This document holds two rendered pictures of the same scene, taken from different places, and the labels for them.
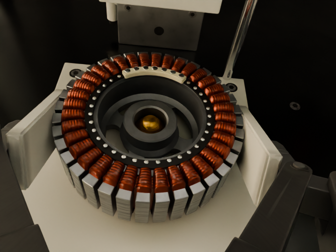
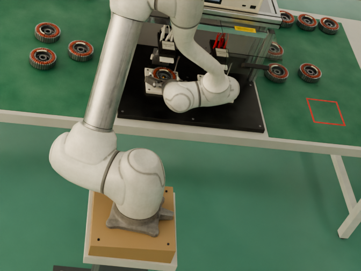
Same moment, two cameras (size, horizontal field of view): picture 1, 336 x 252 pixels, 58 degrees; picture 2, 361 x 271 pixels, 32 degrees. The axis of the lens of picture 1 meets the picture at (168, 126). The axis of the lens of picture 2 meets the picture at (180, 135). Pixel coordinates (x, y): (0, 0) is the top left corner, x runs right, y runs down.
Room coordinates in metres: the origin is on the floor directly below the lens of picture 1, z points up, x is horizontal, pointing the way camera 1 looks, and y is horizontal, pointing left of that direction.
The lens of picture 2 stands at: (-1.92, 0.37, 2.55)
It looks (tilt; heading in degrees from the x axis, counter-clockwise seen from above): 45 degrees down; 346
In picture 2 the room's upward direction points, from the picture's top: 19 degrees clockwise
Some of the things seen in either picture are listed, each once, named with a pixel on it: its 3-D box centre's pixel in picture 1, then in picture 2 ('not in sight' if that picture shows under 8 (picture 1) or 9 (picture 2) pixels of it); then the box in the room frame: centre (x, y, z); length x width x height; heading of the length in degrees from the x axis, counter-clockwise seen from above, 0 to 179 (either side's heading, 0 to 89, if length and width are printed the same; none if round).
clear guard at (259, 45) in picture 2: not in sight; (248, 44); (0.15, -0.30, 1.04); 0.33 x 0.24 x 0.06; 5
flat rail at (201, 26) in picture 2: not in sight; (201, 26); (0.22, -0.10, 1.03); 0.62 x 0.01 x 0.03; 95
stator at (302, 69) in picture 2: not in sight; (309, 72); (0.38, -0.72, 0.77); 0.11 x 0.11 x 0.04
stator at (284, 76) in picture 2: not in sight; (276, 72); (0.33, -0.55, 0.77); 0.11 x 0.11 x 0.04
